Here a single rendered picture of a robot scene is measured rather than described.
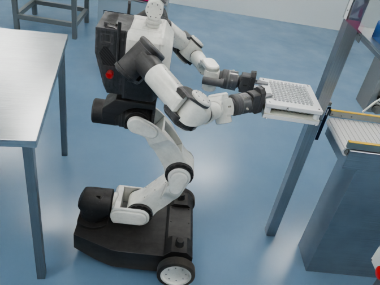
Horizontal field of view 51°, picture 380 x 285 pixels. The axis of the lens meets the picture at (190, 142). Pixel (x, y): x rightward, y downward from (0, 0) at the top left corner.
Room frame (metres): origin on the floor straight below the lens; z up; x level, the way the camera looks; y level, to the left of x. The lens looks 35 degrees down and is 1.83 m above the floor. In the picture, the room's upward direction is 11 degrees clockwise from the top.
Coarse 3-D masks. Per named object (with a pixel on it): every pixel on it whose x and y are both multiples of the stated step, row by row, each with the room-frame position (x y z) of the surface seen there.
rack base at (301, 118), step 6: (264, 108) 1.51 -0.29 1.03; (264, 114) 1.47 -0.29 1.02; (270, 114) 1.47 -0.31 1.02; (276, 114) 1.47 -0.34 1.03; (282, 114) 1.48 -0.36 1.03; (288, 114) 1.49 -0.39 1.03; (294, 114) 1.50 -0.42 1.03; (300, 114) 1.51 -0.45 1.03; (312, 114) 1.53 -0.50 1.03; (288, 120) 1.48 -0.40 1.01; (294, 120) 1.48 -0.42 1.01; (300, 120) 1.48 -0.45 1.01; (306, 120) 1.49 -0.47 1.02; (312, 120) 1.49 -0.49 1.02; (318, 120) 1.49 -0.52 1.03
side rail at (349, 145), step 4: (348, 144) 1.50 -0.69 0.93; (352, 144) 1.50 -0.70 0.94; (356, 144) 1.50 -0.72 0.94; (360, 144) 1.50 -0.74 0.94; (352, 148) 1.50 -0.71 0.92; (356, 148) 1.50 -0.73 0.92; (360, 148) 1.50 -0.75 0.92; (364, 148) 1.51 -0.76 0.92; (368, 148) 1.51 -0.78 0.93; (372, 148) 1.51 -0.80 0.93; (376, 148) 1.51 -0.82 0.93
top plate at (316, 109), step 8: (264, 80) 1.68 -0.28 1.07; (272, 80) 1.70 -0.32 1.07; (312, 96) 1.62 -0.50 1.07; (272, 104) 1.47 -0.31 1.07; (280, 104) 1.48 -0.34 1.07; (288, 104) 1.50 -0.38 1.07; (296, 104) 1.51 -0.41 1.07; (304, 112) 1.48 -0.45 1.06; (312, 112) 1.49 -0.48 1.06; (320, 112) 1.49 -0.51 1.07
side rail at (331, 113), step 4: (332, 112) 1.77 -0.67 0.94; (336, 112) 1.77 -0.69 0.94; (340, 112) 1.77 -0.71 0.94; (336, 116) 1.77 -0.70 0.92; (340, 116) 1.77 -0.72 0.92; (344, 116) 1.78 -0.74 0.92; (348, 116) 1.78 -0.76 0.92; (352, 116) 1.78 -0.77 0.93; (356, 116) 1.78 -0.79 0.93; (360, 116) 1.78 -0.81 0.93; (364, 116) 1.79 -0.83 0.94; (368, 116) 1.79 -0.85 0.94; (372, 116) 1.79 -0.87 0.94; (364, 120) 1.79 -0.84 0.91; (368, 120) 1.79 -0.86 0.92; (372, 120) 1.79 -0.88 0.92; (376, 120) 1.79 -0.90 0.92
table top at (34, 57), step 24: (0, 48) 1.89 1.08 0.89; (24, 48) 1.95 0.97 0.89; (48, 48) 2.00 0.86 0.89; (0, 72) 1.64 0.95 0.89; (24, 72) 1.68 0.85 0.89; (48, 72) 1.73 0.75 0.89; (0, 96) 1.44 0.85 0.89; (24, 96) 1.47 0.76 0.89; (48, 96) 1.51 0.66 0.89; (0, 120) 1.26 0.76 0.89; (24, 120) 1.29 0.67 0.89; (0, 144) 1.15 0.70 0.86; (24, 144) 1.17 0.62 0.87
